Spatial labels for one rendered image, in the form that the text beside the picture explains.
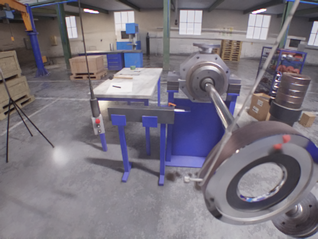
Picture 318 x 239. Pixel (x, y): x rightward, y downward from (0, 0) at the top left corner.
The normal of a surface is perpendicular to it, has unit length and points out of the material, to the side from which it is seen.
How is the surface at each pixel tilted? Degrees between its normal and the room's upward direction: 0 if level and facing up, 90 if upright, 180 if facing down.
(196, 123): 90
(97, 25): 90
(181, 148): 90
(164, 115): 90
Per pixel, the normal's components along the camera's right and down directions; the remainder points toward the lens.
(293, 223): -0.76, -0.60
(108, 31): -0.13, 0.47
